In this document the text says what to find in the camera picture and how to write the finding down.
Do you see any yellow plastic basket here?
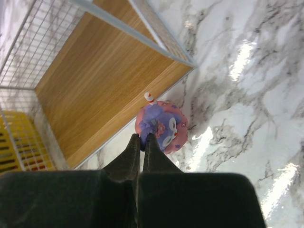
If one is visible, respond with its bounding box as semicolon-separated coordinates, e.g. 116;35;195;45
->
0;110;55;174

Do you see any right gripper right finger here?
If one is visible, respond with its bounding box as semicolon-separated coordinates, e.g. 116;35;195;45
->
137;134;266;228

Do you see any purple bunny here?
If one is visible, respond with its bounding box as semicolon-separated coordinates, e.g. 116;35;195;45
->
135;92;188;154

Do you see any white wire wooden shelf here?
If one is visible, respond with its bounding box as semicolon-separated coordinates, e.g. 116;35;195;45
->
0;0;196;169

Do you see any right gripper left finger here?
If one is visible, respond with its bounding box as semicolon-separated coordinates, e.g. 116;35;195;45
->
0;134;140;228

